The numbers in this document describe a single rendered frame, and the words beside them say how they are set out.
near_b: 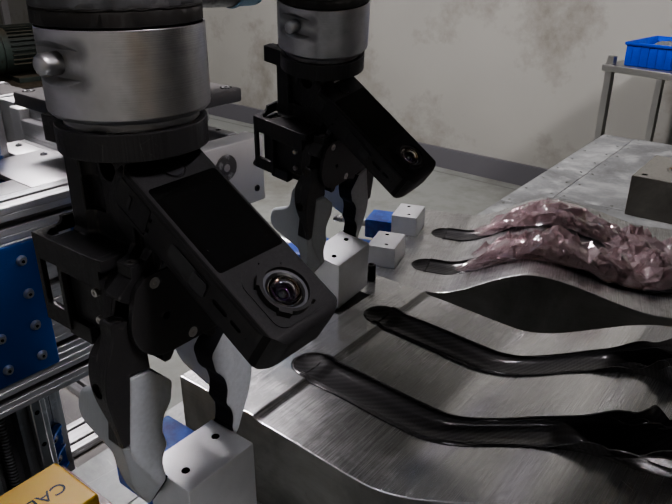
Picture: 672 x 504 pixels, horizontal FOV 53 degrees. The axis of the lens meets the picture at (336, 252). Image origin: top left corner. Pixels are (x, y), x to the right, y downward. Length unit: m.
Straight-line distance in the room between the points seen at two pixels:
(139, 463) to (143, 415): 0.03
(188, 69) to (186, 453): 0.22
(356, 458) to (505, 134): 3.43
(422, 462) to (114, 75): 0.34
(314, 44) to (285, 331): 0.31
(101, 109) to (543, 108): 3.50
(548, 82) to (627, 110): 0.42
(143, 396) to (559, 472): 0.25
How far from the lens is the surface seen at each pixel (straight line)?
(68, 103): 0.31
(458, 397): 0.58
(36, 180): 0.95
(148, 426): 0.37
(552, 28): 3.68
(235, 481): 0.42
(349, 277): 0.66
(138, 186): 0.32
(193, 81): 0.32
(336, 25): 0.54
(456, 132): 4.01
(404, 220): 0.93
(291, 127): 0.59
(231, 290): 0.29
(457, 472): 0.48
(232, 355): 0.40
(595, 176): 1.44
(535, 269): 0.77
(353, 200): 0.65
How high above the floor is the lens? 1.23
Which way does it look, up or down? 25 degrees down
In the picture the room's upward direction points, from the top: straight up
